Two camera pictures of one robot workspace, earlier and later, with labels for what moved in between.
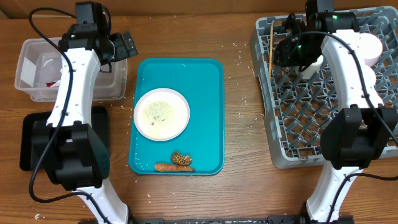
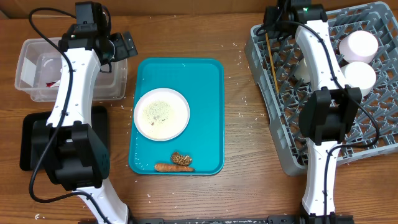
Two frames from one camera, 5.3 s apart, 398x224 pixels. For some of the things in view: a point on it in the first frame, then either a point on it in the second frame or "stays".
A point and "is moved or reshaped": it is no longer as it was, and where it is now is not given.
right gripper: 284,48 to 269,12
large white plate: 161,114 stays
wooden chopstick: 271,53 is moved or reshaped
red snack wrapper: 53,84 stays
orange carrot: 168,168 stays
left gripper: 122,51 stays
